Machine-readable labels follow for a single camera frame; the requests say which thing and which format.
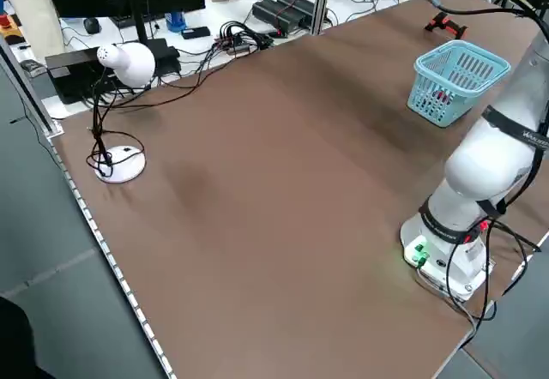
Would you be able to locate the black arm base cable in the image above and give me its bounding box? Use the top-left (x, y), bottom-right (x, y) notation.
top-left (443, 215), bottom-right (542, 324)

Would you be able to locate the dark rounded object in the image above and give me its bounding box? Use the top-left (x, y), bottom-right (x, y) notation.
top-left (0, 296), bottom-right (59, 379)

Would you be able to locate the small blue box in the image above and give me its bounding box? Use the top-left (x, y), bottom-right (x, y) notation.
top-left (165, 9), bottom-right (188, 33)

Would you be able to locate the black rectangular box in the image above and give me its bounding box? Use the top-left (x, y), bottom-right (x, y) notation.
top-left (45, 47), bottom-right (117, 105)

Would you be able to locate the red emergency stop button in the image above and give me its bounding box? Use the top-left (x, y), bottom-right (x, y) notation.
top-left (0, 13), bottom-right (21, 39)

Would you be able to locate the small flat black device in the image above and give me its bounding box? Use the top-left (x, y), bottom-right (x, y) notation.
top-left (180, 26), bottom-right (211, 40)

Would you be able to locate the light blue plastic basket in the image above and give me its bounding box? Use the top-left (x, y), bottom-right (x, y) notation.
top-left (406, 39), bottom-right (511, 129)

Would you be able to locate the cable hub with plugs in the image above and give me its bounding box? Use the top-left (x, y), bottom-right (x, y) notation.
top-left (214, 21), bottom-right (275, 57)

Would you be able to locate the black lamp cable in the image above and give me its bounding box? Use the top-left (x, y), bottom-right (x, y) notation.
top-left (86, 74), bottom-right (147, 179)

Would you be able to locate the white desk lamp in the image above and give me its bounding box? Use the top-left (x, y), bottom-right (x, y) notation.
top-left (87, 42), bottom-right (157, 184)

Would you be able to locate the aluminium frame rail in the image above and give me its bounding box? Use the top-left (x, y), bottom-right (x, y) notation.
top-left (0, 31), bottom-right (65, 136)

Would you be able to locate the orange black barcode scanner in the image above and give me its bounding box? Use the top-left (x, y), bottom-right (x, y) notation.
top-left (424, 13), bottom-right (468, 39)

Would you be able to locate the black keyboard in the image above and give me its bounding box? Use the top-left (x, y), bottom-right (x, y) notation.
top-left (110, 13), bottom-right (166, 28)

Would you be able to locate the black power supply brick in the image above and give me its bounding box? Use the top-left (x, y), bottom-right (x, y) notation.
top-left (276, 0), bottom-right (319, 27)
top-left (251, 0), bottom-right (304, 36)

